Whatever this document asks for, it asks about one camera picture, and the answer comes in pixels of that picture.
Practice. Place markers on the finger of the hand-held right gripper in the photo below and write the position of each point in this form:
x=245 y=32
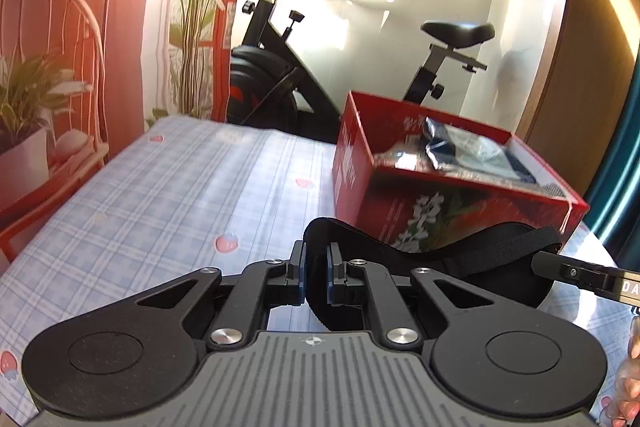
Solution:
x=570 y=271

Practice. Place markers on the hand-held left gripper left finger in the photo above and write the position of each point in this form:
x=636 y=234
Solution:
x=299 y=273

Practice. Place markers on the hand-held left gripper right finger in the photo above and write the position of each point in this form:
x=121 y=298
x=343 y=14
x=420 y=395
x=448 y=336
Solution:
x=332 y=276

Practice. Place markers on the red cardboard box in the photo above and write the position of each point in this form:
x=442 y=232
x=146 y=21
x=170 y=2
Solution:
x=380 y=207

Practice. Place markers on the black eye mask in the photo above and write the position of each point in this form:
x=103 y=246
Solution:
x=470 y=252

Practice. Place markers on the person's right hand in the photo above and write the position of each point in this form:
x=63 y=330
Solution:
x=631 y=387

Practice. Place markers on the teal curtain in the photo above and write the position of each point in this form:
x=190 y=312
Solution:
x=620 y=187

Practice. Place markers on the dark blue folded item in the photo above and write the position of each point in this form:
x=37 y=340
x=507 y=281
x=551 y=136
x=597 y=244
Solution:
x=522 y=164

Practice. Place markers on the checked tablecloth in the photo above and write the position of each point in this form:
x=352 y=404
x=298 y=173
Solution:
x=175 y=207

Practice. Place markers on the plastic-wrapped items in box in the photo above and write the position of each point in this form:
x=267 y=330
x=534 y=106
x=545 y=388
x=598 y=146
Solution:
x=450 y=147

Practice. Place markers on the black exercise bike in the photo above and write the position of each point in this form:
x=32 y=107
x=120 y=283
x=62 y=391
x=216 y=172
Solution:
x=265 y=77

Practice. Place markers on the wooden door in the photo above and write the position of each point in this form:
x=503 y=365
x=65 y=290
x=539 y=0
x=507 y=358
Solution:
x=585 y=57

